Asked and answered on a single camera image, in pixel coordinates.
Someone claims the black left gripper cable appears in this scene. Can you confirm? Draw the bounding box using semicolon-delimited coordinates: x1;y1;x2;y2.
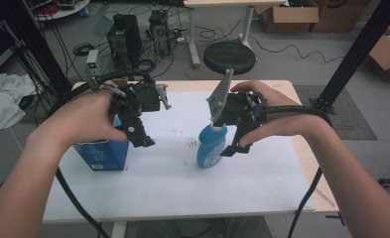
45;69;156;238

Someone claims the person's right hand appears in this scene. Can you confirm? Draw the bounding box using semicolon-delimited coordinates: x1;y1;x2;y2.
230;79;332;148

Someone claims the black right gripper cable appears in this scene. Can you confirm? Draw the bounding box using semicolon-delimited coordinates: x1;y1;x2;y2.
257;104;333;238

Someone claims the blue plastic bottle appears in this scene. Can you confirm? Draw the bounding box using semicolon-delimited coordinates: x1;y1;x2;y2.
195;122;229;170

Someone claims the white desk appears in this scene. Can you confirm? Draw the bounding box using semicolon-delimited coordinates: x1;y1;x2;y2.
184;0;289;67

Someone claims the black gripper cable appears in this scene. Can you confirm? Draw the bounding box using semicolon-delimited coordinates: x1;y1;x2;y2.
257;104;333;238
45;69;156;238

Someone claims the white paper table sheet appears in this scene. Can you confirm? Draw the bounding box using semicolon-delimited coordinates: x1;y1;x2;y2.
43;89;317;223

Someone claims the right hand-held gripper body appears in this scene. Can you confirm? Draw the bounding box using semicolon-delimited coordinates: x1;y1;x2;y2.
206;68;267;133

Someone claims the grey floor mat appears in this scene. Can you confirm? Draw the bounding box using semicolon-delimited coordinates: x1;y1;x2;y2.
293;83;379;142

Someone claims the open cardboard box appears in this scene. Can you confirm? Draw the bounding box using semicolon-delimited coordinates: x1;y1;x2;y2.
366;16;390;85
254;0;320;34

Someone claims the black computer tower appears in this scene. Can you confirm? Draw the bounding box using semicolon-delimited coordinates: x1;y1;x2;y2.
148;9;171;58
105;13;144;71

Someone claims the round white table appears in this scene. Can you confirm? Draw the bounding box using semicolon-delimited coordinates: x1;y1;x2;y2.
26;0;91;22

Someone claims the black floor cable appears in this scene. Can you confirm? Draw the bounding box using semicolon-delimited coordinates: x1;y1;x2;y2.
248;34;345;64

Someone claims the black aluminium frame post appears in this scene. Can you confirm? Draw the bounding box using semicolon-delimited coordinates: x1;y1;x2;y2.
2;0;73;98
309;0;390;115

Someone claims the white power supply unit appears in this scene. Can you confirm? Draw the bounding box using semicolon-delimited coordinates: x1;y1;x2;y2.
85;49;100;78

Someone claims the black round stool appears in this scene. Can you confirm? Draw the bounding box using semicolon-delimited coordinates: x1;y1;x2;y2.
202;41;257;76

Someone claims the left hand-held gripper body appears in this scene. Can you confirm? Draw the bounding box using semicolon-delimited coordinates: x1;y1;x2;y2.
108;78;173;133

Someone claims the person's left hand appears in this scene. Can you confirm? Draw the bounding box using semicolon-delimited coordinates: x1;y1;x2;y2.
26;79;131;152

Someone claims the white cloth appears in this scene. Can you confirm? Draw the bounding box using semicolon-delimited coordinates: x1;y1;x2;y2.
0;72;36;133

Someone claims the blue cardboard box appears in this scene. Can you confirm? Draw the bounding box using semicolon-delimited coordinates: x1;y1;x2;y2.
72;114;131;173

